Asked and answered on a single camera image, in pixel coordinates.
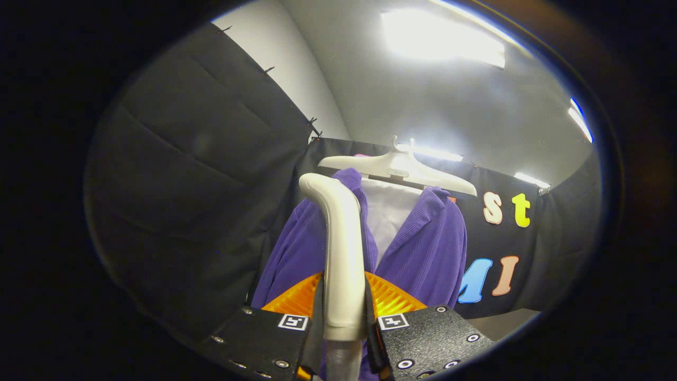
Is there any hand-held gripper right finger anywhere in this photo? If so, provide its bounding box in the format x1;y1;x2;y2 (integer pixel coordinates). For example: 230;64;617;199
364;271;495;380

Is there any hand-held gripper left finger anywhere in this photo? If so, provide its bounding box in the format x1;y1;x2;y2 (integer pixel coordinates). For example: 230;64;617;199
198;271;325;381

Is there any purple jacket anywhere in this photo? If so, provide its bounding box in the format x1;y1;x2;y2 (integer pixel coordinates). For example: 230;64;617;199
251;168;468;381

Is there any white garment steamer nozzle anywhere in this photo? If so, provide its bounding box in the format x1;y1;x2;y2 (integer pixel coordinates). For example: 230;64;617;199
299;173;368;342

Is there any white clothes hanger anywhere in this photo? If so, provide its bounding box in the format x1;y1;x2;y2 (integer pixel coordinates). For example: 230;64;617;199
317;135;478;197

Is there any grey cabinet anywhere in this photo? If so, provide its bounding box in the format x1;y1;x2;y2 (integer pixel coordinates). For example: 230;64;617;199
465;309;541;342

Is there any white hanging board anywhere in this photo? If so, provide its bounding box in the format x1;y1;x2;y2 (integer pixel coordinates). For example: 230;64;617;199
361;178;424;268

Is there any large ceiling light panel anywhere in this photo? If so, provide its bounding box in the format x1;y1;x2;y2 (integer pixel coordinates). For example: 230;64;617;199
381;8;506;69

